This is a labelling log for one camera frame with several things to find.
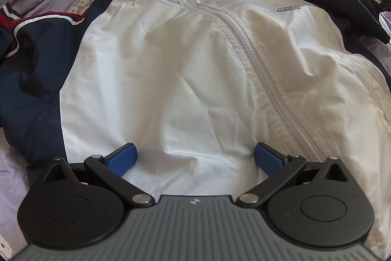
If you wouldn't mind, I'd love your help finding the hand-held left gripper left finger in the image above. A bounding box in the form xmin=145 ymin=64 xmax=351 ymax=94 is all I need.
xmin=43 ymin=143 xmax=155 ymax=207

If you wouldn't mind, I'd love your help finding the white and navy zip jacket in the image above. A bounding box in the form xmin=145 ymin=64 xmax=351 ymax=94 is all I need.
xmin=0 ymin=0 xmax=391 ymax=253

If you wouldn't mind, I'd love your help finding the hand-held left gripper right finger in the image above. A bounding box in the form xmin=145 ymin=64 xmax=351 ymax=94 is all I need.
xmin=236 ymin=142 xmax=350 ymax=208

